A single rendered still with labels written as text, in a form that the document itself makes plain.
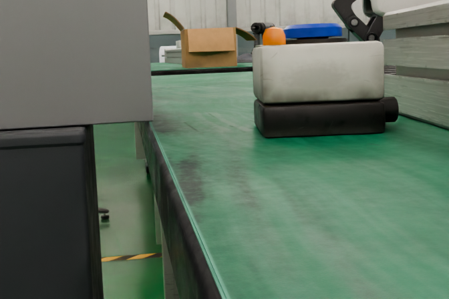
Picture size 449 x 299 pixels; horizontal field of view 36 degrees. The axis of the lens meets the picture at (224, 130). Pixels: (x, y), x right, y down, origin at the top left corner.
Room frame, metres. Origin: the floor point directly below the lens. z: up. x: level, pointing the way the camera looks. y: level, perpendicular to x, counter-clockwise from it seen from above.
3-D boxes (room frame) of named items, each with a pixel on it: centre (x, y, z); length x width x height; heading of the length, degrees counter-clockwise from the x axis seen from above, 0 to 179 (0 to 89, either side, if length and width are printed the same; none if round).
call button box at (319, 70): (0.49, -0.07, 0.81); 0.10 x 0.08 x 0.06; 92
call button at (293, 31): (0.49, -0.06, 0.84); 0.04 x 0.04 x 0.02
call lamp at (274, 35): (0.46, -0.03, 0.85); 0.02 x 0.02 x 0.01
